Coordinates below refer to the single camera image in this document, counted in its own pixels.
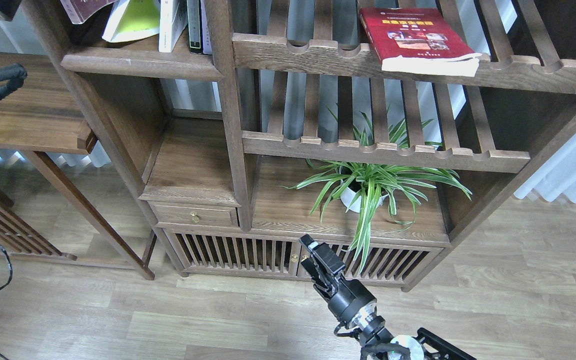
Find red book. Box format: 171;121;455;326
359;7;481;78

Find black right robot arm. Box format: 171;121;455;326
299;234;474;360

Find wooden slatted bench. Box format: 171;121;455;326
0;189;77;262

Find dark wooden bookshelf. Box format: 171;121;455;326
21;0;576;291

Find green spider plant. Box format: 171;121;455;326
282;106;473;275

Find white upright book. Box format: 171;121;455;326
158;0;188;53

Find dark brown book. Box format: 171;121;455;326
61;0;116;25

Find dark green upright book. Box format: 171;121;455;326
186;0;202;54

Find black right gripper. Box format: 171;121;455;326
299;234;378;336

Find white plant pot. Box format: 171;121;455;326
338;169;389;217

